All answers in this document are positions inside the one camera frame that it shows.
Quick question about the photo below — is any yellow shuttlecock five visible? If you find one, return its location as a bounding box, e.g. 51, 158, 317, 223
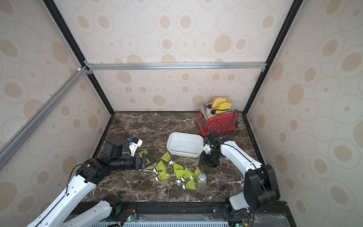
173, 163, 184, 184

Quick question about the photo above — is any yellow shuttlecock six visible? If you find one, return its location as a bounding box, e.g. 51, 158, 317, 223
181, 168, 194, 182

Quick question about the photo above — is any glass spice jar silver lid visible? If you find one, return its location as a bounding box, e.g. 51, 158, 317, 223
197, 173, 207, 189

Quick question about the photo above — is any yellow shuttlecock three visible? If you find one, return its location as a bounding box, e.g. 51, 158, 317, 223
153, 160, 167, 173

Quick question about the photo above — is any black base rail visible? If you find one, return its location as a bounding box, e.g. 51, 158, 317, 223
67, 201, 297, 227

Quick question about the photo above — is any aluminium frame bar left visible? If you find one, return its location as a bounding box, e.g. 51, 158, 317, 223
1, 66, 88, 168

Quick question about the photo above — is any yellow bread slice rear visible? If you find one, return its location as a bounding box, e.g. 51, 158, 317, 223
211, 97, 227, 108

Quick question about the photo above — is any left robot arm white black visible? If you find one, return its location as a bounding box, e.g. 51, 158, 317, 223
29, 138, 156, 227

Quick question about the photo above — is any yellow bread slice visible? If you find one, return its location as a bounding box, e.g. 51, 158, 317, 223
215, 102, 232, 114
211, 97, 227, 108

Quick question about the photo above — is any yellow shuttlecock nine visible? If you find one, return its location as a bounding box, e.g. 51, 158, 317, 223
145, 165, 154, 171

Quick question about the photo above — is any yellow shuttlecock two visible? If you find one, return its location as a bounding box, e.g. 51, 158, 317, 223
161, 152, 175, 165

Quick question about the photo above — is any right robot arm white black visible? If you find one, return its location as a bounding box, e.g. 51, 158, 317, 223
199, 131, 281, 211

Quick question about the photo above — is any yellow bread slice front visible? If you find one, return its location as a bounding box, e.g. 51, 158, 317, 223
215, 102, 232, 114

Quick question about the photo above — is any red toaster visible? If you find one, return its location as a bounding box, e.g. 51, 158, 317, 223
196, 103, 238, 136

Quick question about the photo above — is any yellow shuttlecock eight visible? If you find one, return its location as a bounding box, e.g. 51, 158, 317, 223
182, 179, 197, 190

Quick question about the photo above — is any aluminium frame bar rear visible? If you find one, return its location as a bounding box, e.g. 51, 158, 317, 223
87, 62, 267, 71

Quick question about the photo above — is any yellow shuttlecock four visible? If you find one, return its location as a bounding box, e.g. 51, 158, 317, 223
155, 170, 169, 181

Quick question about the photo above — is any white plastic storage box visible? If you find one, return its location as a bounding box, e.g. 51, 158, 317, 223
166, 132, 204, 158

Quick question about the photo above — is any yellow shuttlecock one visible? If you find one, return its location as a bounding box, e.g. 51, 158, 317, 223
139, 150, 148, 158

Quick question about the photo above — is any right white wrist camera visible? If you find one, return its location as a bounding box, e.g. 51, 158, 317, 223
203, 144, 211, 154

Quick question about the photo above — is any aluminium frame bar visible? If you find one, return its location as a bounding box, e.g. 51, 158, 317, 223
1, 66, 88, 168
87, 62, 267, 71

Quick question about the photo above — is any yellow shuttlecock seven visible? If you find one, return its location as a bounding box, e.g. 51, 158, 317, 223
193, 168, 201, 179

